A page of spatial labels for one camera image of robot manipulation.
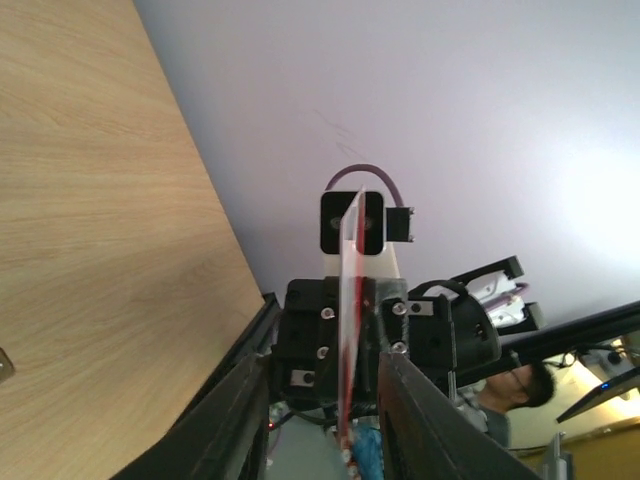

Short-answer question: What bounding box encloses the black enclosure frame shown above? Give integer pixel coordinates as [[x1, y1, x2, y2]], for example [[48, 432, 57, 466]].
[[169, 292, 640, 480]]

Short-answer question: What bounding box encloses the dark monitor screen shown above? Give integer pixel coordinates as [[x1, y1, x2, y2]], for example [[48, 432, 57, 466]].
[[556, 367, 639, 424]]

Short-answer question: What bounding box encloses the person with black hair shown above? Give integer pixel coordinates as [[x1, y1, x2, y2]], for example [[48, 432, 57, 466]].
[[456, 362, 556, 449]]

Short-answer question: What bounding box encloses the red credit card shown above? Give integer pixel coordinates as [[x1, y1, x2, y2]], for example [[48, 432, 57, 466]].
[[337, 188, 366, 479]]

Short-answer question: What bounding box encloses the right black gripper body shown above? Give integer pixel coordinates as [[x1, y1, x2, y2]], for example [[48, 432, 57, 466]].
[[269, 277, 501, 412]]

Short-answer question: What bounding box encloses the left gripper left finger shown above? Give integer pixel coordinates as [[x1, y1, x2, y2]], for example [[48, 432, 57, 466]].
[[114, 354, 269, 480]]

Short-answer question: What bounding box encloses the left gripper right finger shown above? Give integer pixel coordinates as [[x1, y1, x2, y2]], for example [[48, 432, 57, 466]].
[[378, 353, 538, 480]]

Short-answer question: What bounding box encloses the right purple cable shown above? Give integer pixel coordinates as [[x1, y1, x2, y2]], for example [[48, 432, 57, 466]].
[[324, 163, 406, 207]]

